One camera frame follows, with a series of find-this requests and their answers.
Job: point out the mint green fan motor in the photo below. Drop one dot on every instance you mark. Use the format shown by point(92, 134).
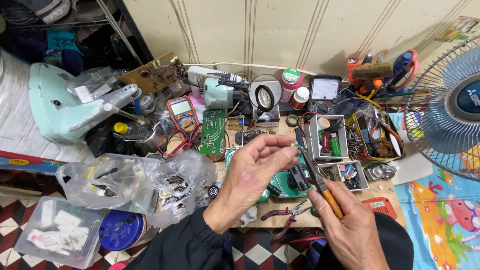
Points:
point(215, 93)

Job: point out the black helping-hand clamp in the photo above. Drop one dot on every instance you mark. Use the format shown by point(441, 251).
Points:
point(249, 135)

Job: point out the small black wheel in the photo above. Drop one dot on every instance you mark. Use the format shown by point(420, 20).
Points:
point(213, 191)

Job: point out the small black motor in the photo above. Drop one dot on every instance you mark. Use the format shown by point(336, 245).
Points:
point(299, 177)

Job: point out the magnifier on stand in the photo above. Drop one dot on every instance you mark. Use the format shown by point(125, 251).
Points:
point(265, 98)

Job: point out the black plastic bag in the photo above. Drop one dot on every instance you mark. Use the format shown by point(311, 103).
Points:
point(108, 140)

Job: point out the yellow tray of tools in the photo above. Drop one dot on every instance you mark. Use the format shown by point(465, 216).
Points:
point(378, 138)

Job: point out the orange-red plastic device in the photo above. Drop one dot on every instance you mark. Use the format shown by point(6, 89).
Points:
point(379, 206)

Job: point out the brown circuit board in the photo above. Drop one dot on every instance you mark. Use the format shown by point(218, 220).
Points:
point(152, 75)

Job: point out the yellow-capped clear bottle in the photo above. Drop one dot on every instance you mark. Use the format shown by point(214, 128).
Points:
point(129, 130)

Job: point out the crumpled clear bag of parts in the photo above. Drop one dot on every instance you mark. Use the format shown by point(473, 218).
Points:
point(180, 187)

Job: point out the mint green fan housing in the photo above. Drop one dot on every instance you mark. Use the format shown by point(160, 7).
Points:
point(63, 108)

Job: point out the red and black pliers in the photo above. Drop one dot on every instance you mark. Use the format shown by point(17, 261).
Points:
point(287, 215)

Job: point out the large clear bag of parts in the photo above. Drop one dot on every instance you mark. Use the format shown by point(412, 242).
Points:
point(105, 183)

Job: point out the colourful cartoon floor mat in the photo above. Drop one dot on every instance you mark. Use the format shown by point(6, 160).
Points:
point(442, 221)

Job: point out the clear plastic storage box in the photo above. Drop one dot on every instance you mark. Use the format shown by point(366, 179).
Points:
point(56, 232)

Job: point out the red test leads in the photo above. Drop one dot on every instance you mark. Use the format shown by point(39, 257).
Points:
point(176, 144)

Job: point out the small brass electronic component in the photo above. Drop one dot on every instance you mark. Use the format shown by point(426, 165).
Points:
point(295, 146)

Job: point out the blue-lidded jar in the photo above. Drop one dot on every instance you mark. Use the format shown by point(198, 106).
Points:
point(122, 229)

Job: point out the dark tape roll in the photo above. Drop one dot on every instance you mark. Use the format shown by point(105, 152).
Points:
point(292, 120)

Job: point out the orange digital multimeter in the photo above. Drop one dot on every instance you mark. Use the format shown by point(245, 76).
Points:
point(182, 114)

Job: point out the grey electric fan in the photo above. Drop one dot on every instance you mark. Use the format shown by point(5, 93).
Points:
point(450, 108)

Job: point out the red bottle with green lid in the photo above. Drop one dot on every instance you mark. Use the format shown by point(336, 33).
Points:
point(290, 84)

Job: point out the green circuit board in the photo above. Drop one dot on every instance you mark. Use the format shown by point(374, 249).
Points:
point(212, 131)

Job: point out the holder of blue red tools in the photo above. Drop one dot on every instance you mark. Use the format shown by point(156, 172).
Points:
point(401, 69)

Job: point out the crumpled white tissue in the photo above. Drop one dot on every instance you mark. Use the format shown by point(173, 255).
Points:
point(249, 216)

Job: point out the small clear plastic bag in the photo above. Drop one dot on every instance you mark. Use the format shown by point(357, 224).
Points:
point(92, 84)

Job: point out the white ribbed tool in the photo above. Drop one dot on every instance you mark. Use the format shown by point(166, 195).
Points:
point(200, 73)

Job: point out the person's right hand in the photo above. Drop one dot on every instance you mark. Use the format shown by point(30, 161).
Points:
point(348, 232)

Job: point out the person's left hand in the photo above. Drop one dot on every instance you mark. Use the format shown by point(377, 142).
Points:
point(243, 180)

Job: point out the silver metal part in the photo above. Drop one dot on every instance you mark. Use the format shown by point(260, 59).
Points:
point(378, 171)

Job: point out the wooden bristle brush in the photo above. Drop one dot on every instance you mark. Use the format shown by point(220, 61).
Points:
point(372, 70)

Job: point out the low white parts box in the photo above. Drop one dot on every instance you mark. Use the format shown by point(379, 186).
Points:
point(347, 176)

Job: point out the black analog multimeter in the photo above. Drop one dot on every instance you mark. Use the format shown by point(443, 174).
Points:
point(324, 92)

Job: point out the tall white parts box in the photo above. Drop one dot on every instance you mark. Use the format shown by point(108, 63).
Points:
point(326, 138)

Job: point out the red bottle with white lid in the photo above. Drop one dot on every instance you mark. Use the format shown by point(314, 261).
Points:
point(300, 98)

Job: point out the green plastic tray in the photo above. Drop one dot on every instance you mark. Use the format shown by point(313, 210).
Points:
point(287, 189)

